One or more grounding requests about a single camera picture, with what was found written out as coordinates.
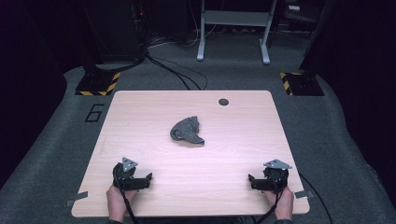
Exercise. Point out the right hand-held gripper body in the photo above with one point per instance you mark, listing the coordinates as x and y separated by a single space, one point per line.
275 177

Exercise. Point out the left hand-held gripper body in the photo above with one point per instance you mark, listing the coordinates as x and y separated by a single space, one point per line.
124 179

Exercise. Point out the grey knitted cloth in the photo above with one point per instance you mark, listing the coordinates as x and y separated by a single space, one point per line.
186 130

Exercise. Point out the person's left hand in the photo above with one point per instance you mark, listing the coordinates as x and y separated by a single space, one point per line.
116 202

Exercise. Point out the person's right hand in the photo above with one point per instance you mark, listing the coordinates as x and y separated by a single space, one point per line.
285 203

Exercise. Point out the grey tape strip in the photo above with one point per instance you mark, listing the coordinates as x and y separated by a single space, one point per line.
77 198
303 194

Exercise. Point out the black stand with hazard stripes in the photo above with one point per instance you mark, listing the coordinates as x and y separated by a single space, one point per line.
303 84
96 84

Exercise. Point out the black cabinet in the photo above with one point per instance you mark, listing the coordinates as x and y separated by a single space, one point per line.
118 31

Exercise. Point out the white metal stand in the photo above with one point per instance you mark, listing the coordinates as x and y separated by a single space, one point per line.
235 18

